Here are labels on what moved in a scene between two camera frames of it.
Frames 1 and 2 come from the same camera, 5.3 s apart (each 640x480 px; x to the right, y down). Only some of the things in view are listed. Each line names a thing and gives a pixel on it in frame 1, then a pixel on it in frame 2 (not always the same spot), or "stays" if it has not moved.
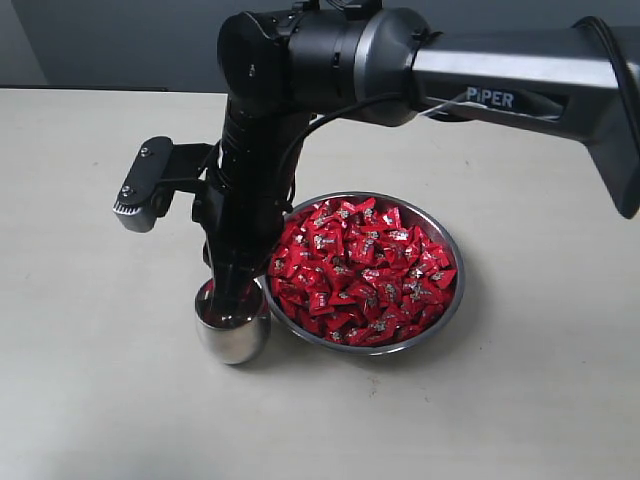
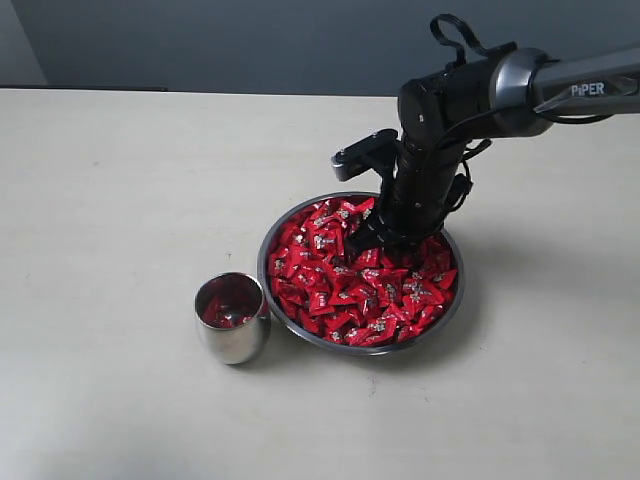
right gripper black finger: (224, 291) → (365, 238)
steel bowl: (363, 272) stays
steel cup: (232, 340) stays
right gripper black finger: (240, 284) → (405, 253)
